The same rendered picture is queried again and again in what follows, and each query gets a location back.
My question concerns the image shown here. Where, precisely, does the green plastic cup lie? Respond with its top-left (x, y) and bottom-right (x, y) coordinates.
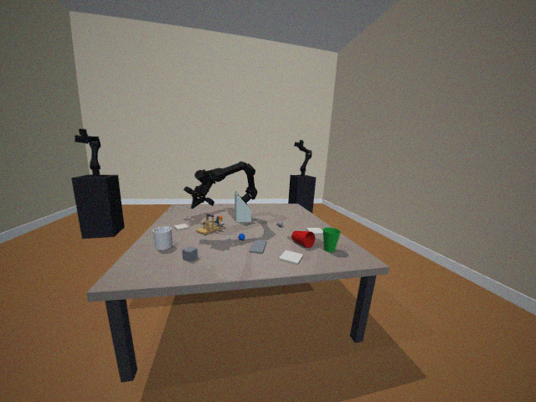
top-left (323, 228), bottom-right (341, 253)

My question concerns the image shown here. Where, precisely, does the red plastic cup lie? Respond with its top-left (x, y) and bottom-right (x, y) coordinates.
top-left (291, 231), bottom-right (315, 248)

